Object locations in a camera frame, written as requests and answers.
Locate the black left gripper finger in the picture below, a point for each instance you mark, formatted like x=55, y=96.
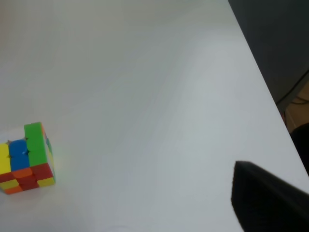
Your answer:
x=263, y=202

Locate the multicolour puzzle cube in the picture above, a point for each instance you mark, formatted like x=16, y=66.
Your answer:
x=26, y=159

